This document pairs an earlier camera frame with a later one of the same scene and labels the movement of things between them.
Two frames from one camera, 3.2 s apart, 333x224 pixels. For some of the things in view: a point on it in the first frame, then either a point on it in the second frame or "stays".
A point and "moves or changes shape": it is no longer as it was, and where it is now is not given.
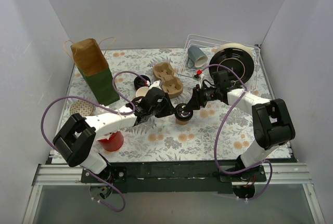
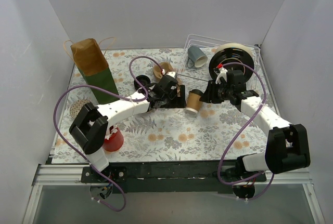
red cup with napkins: x=112 y=141 stays
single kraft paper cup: x=181 y=122 moves or changes shape
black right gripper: x=170 y=176 stays
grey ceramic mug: x=197 y=56 stays
